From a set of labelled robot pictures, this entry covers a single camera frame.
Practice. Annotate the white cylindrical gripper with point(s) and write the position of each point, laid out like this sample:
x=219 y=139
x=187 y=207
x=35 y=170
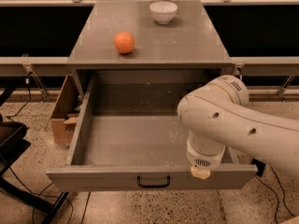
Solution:
x=204 y=160

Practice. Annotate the grey top drawer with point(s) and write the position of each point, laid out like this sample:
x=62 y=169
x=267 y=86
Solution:
x=129 y=137

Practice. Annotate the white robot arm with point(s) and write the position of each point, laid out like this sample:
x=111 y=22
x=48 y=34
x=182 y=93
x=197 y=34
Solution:
x=217 y=117

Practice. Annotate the grey drawer cabinet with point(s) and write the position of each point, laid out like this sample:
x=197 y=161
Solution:
x=190 y=36

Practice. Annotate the black power adapter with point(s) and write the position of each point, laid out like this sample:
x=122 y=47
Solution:
x=260 y=166

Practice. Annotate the cardboard box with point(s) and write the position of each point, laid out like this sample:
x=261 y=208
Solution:
x=62 y=117

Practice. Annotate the orange fruit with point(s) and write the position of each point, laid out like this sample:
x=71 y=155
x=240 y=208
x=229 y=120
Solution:
x=124 y=43

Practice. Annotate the white bowl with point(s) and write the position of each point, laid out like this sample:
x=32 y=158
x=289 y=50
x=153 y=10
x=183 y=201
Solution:
x=163 y=12

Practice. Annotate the black chair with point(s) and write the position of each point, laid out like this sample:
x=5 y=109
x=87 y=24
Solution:
x=28 y=172

